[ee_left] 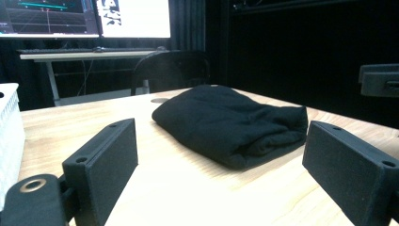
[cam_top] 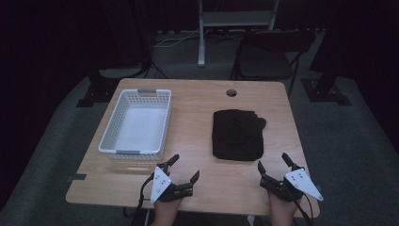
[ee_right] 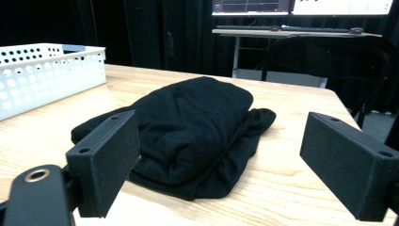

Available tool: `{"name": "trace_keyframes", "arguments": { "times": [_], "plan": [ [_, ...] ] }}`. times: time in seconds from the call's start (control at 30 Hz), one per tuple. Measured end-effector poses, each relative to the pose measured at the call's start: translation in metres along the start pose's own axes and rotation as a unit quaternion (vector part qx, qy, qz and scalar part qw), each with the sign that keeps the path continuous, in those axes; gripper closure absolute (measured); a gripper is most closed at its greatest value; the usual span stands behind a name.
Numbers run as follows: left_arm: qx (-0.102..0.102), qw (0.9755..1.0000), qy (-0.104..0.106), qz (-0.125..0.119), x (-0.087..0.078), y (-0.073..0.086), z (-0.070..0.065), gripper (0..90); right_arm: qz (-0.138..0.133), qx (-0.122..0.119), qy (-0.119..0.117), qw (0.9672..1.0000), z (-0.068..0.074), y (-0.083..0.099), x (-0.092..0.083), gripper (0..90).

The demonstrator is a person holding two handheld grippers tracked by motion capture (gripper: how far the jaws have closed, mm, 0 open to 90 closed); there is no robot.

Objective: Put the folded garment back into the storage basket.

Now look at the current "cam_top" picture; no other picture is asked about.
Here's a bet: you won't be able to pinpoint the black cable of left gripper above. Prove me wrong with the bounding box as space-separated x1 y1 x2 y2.
122 173 156 219

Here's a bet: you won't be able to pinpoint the white perforated plastic basket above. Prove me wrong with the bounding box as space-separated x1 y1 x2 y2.
98 89 172 161

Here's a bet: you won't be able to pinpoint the black cloth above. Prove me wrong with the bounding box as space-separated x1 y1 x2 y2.
212 108 267 162

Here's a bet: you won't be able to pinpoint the person's left hand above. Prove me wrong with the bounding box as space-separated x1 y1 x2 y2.
150 198 184 226

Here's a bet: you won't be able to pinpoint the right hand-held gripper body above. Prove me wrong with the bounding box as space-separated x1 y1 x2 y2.
276 168 324 202

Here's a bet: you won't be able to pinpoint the black stand base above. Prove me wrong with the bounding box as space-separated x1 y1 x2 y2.
75 67 126 108
300 76 353 107

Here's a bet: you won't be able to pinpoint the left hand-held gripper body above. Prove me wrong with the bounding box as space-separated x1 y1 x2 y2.
150 166 179 204

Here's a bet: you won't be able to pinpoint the grey metal stand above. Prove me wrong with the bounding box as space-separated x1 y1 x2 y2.
197 0 280 68

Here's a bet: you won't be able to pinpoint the black chair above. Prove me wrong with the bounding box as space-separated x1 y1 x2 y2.
230 29 316 97

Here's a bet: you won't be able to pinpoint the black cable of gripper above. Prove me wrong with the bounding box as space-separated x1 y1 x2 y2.
293 191 315 226
122 173 156 219

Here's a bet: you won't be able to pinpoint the black tape strip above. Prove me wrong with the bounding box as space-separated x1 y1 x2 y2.
67 172 88 183

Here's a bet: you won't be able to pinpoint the person's right hand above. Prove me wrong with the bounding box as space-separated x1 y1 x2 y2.
268 191 301 226

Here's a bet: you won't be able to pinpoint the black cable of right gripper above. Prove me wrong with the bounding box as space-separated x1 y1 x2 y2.
293 191 315 226

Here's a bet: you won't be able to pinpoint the white cable on floor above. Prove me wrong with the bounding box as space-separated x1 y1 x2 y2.
152 28 201 49

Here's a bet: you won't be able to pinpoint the black cables on floor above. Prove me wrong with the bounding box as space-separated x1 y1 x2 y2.
142 57 169 80

